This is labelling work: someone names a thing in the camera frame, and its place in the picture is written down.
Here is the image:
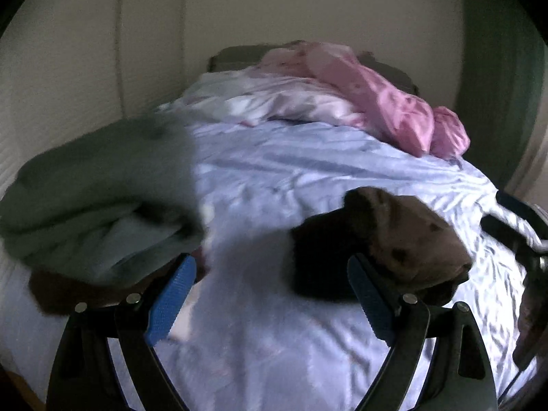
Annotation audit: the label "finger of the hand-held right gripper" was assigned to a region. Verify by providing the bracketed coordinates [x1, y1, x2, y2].
[496, 189, 538, 223]
[481, 213, 532, 247]

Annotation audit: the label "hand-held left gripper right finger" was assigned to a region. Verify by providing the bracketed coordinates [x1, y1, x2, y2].
[347, 253, 499, 411]

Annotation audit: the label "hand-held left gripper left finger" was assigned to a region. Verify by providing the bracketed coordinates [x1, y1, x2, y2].
[47, 253, 198, 411]

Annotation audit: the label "dark brown fleece pants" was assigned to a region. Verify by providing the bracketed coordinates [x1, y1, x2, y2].
[291, 186, 474, 304]

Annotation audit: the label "folded white garment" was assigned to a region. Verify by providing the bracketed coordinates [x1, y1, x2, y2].
[168, 285, 202, 341]

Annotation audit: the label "folded maroon brown garment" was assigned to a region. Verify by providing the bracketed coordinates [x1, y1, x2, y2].
[28, 259, 174, 316]

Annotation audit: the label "green curtain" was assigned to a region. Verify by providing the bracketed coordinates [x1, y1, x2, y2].
[453, 0, 547, 195]

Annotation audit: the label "folded green garment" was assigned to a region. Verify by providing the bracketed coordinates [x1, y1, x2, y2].
[0, 113, 207, 287]

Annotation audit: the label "blue striped floral bedsheet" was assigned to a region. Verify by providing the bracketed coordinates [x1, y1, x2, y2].
[0, 103, 541, 411]

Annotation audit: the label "pink crumpled blanket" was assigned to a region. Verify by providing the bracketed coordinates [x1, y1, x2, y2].
[260, 42, 471, 158]

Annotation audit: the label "pale lilac duvet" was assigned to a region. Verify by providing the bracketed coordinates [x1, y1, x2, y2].
[158, 71, 366, 130]

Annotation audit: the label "grey headboard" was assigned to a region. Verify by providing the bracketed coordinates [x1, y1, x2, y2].
[208, 41, 421, 96]

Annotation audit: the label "wooden bed frame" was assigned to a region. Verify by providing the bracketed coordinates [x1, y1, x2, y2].
[0, 366, 49, 407]

